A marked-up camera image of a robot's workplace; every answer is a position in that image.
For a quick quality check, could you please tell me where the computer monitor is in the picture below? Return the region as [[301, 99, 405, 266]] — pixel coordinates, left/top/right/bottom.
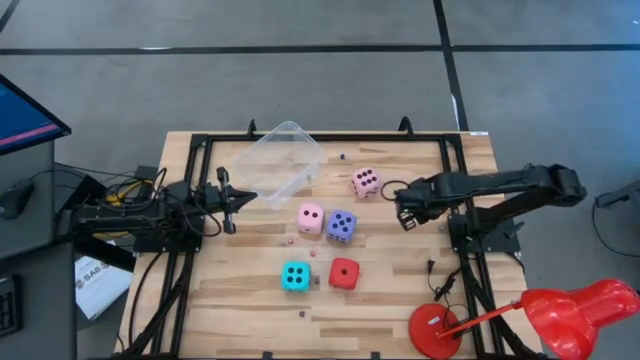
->
[[0, 73, 72, 157]]

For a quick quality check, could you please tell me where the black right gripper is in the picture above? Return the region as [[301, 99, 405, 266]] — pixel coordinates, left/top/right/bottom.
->
[[394, 174, 451, 232]]

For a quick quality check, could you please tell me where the grey side desk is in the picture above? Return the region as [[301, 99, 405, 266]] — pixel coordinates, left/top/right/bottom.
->
[[0, 141, 79, 360]]

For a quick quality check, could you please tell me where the clear plastic container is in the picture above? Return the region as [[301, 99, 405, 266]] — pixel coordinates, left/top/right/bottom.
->
[[233, 120, 325, 209]]

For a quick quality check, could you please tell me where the black computer mouse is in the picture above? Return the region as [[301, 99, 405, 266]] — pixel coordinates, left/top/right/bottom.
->
[[0, 180, 35, 220]]

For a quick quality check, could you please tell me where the large purple foam die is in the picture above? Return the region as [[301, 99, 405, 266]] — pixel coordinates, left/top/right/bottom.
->
[[326, 209, 358, 245]]

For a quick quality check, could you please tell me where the black keyboard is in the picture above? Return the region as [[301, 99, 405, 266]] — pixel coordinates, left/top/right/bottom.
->
[[0, 273, 24, 339]]

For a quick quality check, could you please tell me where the red desk lamp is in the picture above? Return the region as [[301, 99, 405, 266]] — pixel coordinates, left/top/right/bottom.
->
[[408, 278, 640, 360]]

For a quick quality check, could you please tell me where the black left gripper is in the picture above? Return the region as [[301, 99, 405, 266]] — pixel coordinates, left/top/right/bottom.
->
[[197, 167, 259, 235]]

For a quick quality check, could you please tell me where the large teal foam die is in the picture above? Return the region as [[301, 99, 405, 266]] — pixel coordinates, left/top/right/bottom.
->
[[280, 260, 312, 293]]

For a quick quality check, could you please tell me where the white printed booklet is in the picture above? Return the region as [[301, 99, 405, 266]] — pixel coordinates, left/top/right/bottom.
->
[[74, 254, 135, 321]]

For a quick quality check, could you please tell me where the black lamp cable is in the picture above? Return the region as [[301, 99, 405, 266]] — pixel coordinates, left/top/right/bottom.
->
[[426, 258, 471, 326]]

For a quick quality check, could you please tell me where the large pink foam die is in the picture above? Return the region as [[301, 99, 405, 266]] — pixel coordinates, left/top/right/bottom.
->
[[297, 202, 326, 236], [351, 167, 380, 201]]

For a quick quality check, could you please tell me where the black metal table frame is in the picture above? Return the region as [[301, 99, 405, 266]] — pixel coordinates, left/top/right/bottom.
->
[[117, 130, 551, 360]]

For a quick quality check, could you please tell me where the large red foam die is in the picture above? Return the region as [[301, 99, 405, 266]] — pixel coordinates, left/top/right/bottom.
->
[[328, 257, 361, 291]]

